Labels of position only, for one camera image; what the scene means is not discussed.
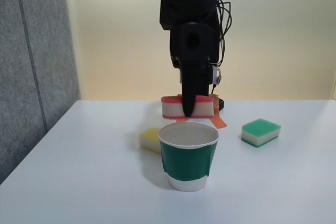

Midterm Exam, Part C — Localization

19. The yellow sponge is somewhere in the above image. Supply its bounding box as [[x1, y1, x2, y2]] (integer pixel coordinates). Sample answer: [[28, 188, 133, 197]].
[[138, 127, 162, 155]]

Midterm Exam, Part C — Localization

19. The green sponge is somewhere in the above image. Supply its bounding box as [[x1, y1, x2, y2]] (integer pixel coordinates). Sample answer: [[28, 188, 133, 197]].
[[240, 118, 282, 147]]

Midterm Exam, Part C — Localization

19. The grey felt partition panel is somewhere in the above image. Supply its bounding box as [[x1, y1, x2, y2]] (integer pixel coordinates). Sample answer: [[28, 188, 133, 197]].
[[0, 0, 81, 186]]

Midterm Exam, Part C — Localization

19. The red sponge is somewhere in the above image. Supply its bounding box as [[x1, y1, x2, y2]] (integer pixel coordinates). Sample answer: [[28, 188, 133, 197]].
[[160, 94, 216, 121]]

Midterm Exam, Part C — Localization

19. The white paper cup green band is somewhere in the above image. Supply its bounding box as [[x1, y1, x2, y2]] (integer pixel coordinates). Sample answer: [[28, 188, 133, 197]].
[[157, 121, 220, 193]]

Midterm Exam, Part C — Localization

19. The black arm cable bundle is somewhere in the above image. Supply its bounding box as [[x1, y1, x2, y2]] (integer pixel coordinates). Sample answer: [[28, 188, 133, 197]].
[[214, 0, 234, 88]]

